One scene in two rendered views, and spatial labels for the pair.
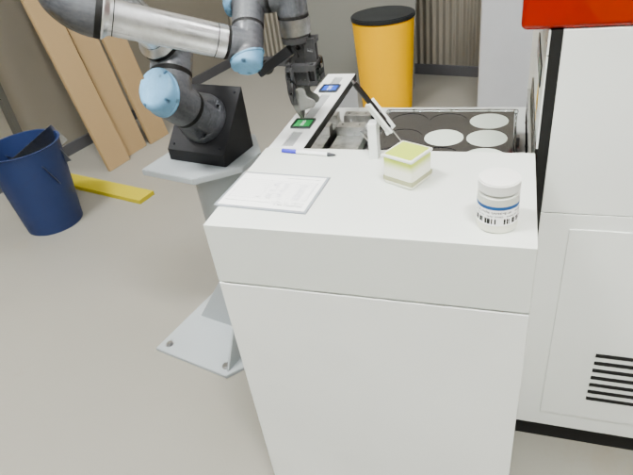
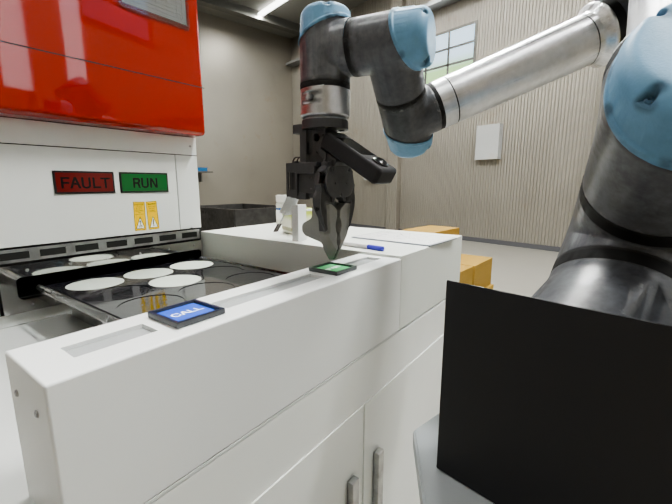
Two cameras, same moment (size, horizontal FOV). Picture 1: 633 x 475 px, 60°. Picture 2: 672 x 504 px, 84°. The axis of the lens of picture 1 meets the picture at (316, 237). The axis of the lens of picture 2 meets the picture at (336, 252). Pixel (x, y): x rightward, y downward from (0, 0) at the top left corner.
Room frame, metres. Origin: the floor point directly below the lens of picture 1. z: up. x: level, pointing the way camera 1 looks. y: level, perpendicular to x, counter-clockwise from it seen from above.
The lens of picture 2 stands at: (1.96, 0.14, 1.10)
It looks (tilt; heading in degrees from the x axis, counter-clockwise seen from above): 10 degrees down; 194
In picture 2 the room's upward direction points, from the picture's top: straight up
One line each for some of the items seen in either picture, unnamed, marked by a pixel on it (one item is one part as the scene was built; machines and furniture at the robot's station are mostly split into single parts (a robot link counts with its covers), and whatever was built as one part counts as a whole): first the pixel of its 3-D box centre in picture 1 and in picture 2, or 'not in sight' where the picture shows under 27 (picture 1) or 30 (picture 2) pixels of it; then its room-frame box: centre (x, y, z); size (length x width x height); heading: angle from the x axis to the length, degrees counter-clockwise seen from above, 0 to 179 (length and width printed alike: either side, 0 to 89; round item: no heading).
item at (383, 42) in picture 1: (384, 62); not in sight; (3.80, -0.65, 0.33); 0.43 x 0.41 x 0.66; 56
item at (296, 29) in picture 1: (295, 26); (324, 107); (1.38, -0.02, 1.21); 0.08 x 0.08 x 0.05
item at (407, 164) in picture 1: (407, 165); (298, 220); (1.00, -0.21, 1.00); 0.07 x 0.07 x 0.07; 42
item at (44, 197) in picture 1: (40, 179); not in sight; (2.85, 1.48, 0.26); 0.45 x 0.42 x 0.53; 141
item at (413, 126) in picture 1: (444, 138); (175, 281); (1.31, -0.37, 0.90); 0.34 x 0.34 x 0.01; 68
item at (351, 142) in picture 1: (346, 150); not in sight; (1.39, -0.12, 0.87); 0.36 x 0.08 x 0.03; 158
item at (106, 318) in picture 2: (449, 111); (77, 304); (1.47, -0.43, 0.90); 0.37 x 0.01 x 0.01; 68
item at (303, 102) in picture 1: (304, 103); (329, 228); (1.36, -0.02, 1.02); 0.06 x 0.03 x 0.09; 68
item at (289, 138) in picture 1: (319, 129); (279, 336); (1.50, -0.06, 0.89); 0.55 x 0.09 x 0.14; 158
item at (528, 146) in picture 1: (528, 138); (120, 270); (1.24, -0.57, 0.89); 0.44 x 0.02 x 0.10; 158
